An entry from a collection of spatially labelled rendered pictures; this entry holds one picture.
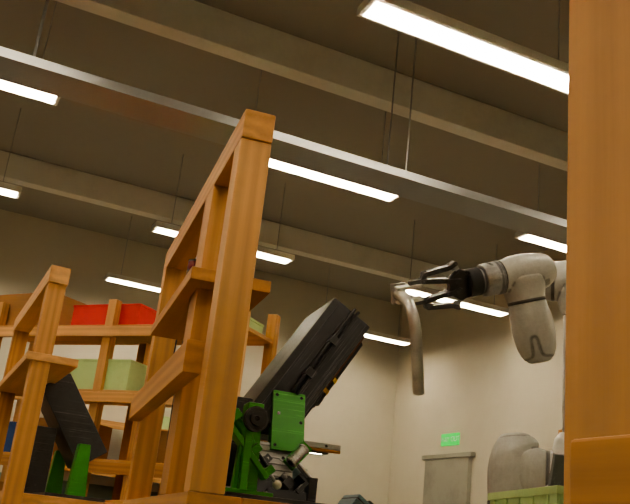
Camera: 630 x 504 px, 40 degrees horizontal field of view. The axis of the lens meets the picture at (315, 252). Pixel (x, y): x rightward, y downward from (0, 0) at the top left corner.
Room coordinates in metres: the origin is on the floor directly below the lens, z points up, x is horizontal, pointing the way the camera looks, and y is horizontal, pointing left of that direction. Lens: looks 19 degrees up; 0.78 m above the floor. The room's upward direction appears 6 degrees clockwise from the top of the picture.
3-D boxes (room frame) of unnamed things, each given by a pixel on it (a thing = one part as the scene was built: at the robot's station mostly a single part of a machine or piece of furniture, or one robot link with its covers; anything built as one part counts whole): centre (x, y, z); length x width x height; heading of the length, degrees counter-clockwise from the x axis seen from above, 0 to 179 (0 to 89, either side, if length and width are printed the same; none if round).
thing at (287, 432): (2.96, 0.04, 1.17); 0.13 x 0.12 x 0.20; 16
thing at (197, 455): (2.93, 0.40, 1.36); 1.49 x 0.09 x 0.97; 16
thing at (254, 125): (2.93, 0.40, 1.89); 1.50 x 0.09 x 0.09; 16
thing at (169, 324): (2.95, 0.37, 1.52); 0.90 x 0.25 x 0.04; 16
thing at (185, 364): (2.92, 0.47, 1.23); 1.30 x 0.05 x 0.09; 16
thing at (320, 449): (3.12, 0.04, 1.11); 0.39 x 0.16 x 0.03; 106
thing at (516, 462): (2.78, -0.71, 1.08); 0.18 x 0.16 x 0.22; 73
